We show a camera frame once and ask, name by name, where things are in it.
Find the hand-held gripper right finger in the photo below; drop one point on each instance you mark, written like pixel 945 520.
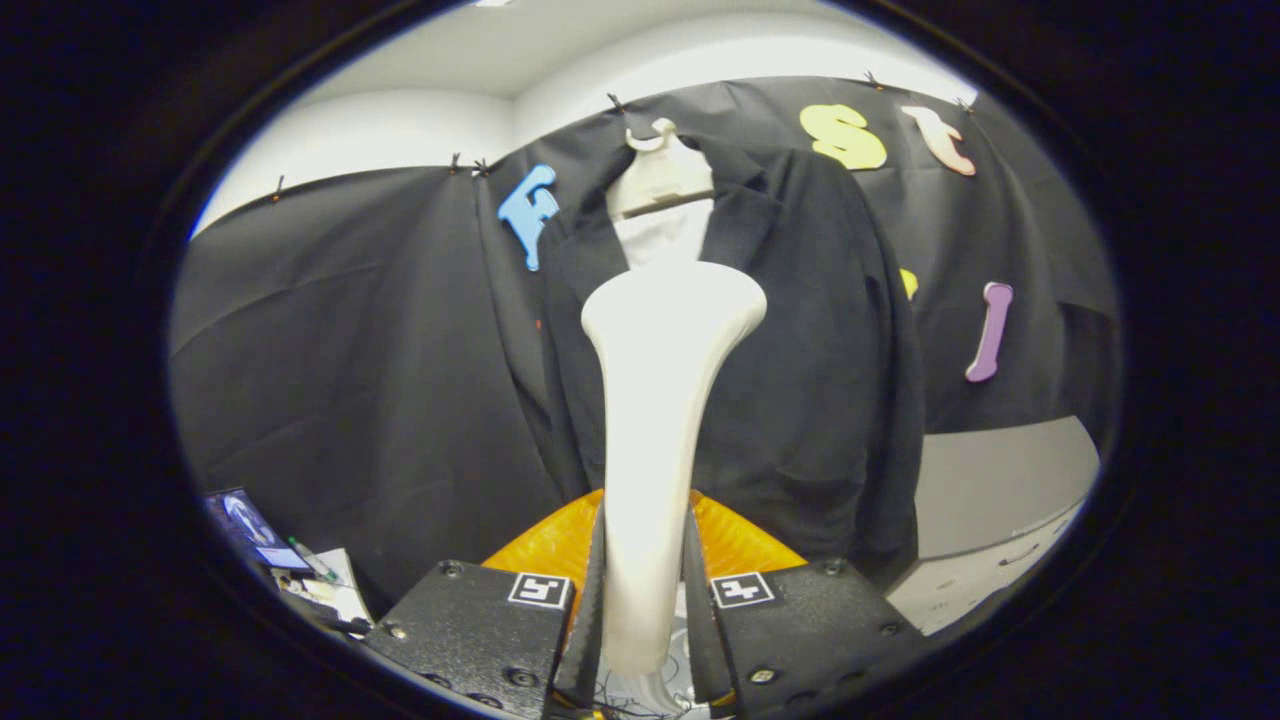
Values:
pixel 810 630

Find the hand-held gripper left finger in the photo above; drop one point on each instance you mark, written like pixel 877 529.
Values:
pixel 470 630

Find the black suit jacket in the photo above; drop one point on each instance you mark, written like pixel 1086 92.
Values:
pixel 820 400

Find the green pen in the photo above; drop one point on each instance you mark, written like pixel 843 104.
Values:
pixel 312 560

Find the grey cabinet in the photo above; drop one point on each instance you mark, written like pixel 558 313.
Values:
pixel 990 480

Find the black backdrop cloth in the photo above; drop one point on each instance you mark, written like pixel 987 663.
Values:
pixel 350 400

